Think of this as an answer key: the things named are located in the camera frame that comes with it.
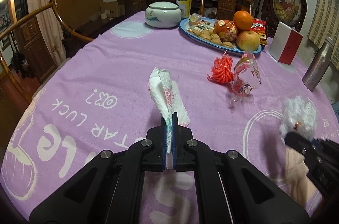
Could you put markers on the pile of walnuts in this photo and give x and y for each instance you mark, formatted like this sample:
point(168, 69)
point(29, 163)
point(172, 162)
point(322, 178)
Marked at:
point(210, 37)

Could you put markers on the wrapped orange pastry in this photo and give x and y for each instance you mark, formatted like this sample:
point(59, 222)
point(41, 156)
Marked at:
point(226, 30)

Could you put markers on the yellow red apple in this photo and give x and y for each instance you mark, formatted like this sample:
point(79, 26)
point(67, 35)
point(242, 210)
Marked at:
point(248, 40)

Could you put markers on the wooden armchair left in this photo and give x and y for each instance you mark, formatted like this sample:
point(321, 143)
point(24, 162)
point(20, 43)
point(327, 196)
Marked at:
point(32, 43)

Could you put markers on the blue oval fruit tray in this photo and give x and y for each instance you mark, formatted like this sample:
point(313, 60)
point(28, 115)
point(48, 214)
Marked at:
point(208, 24)

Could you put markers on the clear red snack wrapper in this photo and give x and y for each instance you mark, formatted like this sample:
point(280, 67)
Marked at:
point(246, 78)

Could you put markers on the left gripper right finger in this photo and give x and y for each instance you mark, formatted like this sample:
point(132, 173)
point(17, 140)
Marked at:
point(230, 189)

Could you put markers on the orange fruit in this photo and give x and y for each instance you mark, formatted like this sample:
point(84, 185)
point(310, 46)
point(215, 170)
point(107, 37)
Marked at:
point(243, 20)

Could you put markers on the red snack packet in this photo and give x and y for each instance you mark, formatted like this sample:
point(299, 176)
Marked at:
point(259, 26)

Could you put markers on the white red tissue box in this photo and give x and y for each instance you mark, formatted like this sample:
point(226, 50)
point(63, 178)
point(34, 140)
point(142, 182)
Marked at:
point(285, 44)

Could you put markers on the white tissue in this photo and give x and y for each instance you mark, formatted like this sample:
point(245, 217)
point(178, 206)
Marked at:
point(298, 116)

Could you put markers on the white paper napkin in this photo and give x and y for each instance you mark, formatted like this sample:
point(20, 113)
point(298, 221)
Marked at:
point(166, 95)

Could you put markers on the wooden chair behind table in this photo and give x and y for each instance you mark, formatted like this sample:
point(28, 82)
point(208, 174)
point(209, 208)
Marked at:
point(227, 8)

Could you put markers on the white ceramic lidded jar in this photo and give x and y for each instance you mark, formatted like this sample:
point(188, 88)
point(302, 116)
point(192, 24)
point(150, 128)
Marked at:
point(163, 14)

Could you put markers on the round framed flower picture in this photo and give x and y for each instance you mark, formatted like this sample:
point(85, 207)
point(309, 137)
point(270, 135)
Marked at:
point(290, 12)

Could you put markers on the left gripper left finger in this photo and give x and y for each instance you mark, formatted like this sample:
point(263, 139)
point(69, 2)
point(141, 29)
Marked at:
point(108, 189)

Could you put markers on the purple printed tablecloth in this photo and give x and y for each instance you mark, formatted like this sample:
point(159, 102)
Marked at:
point(100, 100)

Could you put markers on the steel thermos bottle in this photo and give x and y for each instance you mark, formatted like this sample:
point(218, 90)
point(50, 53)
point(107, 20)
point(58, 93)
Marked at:
point(319, 64)

